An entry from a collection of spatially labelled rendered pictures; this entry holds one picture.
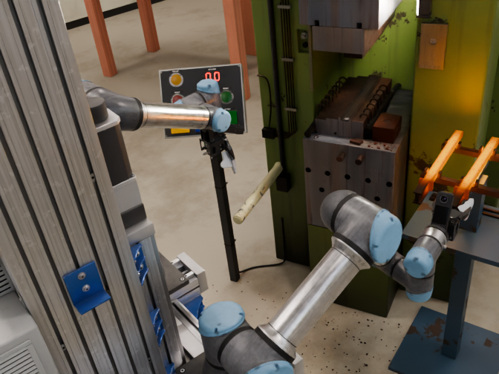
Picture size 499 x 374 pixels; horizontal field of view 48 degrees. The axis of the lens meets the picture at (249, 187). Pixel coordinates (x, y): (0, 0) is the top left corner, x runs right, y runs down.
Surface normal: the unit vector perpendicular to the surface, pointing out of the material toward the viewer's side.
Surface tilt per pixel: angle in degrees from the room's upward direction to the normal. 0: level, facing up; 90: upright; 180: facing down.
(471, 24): 90
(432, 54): 90
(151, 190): 0
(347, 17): 90
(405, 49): 90
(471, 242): 0
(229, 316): 8
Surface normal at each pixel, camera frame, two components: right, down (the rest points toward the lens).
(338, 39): -0.44, 0.55
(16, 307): -0.10, -0.82
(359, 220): -0.48, -0.51
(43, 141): 0.61, 0.40
